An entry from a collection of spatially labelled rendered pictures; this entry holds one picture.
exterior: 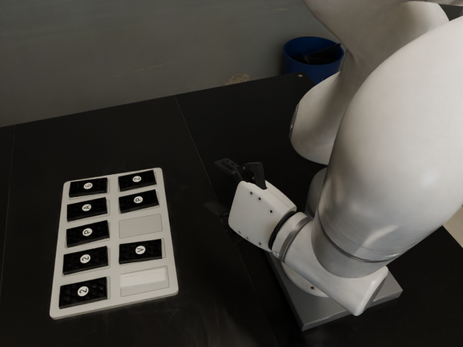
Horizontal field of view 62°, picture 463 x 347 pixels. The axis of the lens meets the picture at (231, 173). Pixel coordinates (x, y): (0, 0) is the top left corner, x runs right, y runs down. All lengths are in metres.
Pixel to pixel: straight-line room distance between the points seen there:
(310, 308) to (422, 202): 0.64
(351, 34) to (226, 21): 2.36
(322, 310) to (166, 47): 2.11
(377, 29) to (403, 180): 0.16
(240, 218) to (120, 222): 0.44
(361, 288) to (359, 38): 0.34
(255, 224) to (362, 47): 0.37
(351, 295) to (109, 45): 2.26
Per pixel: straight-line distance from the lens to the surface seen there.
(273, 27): 2.84
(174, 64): 2.72
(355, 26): 0.34
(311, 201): 0.74
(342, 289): 0.58
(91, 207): 1.06
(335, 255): 0.38
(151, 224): 1.00
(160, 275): 0.90
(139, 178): 1.10
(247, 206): 0.64
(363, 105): 0.25
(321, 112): 0.55
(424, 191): 0.24
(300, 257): 0.59
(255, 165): 0.63
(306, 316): 0.85
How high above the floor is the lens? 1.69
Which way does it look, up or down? 45 degrees down
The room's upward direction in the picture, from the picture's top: straight up
